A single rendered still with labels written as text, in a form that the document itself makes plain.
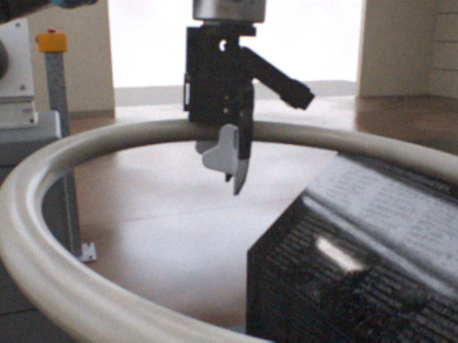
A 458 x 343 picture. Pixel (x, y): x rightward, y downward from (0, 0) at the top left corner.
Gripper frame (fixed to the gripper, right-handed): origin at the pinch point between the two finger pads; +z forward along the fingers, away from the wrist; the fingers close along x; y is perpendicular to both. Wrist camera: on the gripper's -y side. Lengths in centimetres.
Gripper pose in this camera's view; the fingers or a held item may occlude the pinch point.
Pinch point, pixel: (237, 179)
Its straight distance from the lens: 62.7
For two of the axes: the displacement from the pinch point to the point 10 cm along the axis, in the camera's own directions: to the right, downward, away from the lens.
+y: -9.8, 0.1, -1.9
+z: -0.4, 9.6, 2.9
